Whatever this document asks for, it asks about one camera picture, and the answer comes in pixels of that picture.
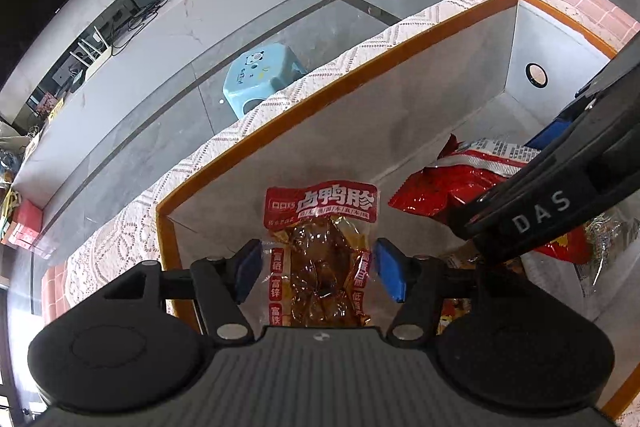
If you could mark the white marble television cabinet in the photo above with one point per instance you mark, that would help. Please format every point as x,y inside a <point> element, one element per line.
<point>150,57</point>

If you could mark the pink cardboard box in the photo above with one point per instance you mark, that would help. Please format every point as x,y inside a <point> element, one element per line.
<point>22,224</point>

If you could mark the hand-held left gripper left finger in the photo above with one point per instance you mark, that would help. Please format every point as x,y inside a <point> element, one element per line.
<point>248,269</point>

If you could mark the white lace tablecloth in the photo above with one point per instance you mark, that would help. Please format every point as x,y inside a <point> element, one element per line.
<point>125,232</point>

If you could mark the large red snack packet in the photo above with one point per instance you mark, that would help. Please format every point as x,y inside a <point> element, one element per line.
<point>440,192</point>

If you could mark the clear peanut snack packet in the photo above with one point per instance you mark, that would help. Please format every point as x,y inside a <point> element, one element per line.
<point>600,257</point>

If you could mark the grey storage box orange rim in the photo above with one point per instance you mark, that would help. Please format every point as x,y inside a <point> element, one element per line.
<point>350,117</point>

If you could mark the light blue plastic stool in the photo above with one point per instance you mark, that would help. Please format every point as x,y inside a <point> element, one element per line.
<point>260,67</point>

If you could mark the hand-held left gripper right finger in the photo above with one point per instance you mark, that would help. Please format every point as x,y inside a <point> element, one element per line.
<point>392,269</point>

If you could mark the braised snack packet red label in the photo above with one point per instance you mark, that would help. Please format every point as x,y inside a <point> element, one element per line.
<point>320,267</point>

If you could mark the white router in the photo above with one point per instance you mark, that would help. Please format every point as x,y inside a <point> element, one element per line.
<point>92,49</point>

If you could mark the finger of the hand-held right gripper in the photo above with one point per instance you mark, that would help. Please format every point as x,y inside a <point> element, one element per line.
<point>617,74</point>
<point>547,134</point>

